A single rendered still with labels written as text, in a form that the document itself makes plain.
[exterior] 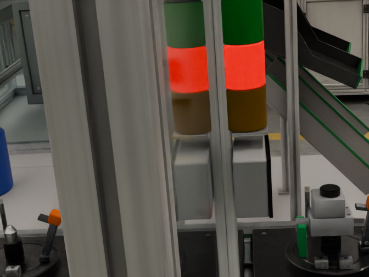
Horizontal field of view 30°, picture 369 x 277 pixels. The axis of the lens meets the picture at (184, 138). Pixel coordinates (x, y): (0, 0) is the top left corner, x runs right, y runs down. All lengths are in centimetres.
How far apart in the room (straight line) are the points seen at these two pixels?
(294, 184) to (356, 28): 388
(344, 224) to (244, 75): 37
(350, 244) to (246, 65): 44
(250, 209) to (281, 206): 76
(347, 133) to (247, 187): 63
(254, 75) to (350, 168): 53
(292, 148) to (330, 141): 7
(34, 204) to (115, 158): 149
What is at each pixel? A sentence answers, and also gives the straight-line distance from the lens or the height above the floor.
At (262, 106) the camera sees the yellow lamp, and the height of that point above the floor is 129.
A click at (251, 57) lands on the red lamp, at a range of 76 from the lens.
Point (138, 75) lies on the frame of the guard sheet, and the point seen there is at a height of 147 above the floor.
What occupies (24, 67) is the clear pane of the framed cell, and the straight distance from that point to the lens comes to 197.
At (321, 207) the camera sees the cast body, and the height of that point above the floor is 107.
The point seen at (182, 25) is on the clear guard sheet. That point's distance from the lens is 41.
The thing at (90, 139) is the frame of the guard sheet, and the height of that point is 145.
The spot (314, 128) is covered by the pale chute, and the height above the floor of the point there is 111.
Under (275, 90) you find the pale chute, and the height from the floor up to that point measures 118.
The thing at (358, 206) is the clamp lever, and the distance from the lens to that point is 106.
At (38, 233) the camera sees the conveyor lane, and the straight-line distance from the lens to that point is 130.
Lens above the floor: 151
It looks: 19 degrees down
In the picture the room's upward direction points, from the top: 5 degrees counter-clockwise
